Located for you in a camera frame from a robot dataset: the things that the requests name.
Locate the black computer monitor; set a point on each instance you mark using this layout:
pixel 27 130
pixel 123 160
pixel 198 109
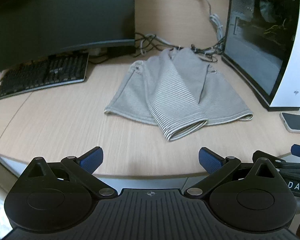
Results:
pixel 52 17

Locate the white glass-sided computer case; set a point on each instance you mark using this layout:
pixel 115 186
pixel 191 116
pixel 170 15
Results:
pixel 260 42

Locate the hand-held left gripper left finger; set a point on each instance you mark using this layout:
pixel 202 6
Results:
pixel 92 158

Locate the smartphone with dark screen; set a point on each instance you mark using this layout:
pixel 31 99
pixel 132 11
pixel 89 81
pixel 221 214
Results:
pixel 296 122

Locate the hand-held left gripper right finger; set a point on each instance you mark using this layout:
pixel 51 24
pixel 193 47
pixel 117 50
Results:
pixel 211 161

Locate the striped knit garment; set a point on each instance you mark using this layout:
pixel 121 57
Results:
pixel 172 95

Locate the black keyboard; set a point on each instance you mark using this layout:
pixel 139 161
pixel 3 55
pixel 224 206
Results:
pixel 42 75

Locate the black power brick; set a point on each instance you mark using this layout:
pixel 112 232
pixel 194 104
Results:
pixel 121 51

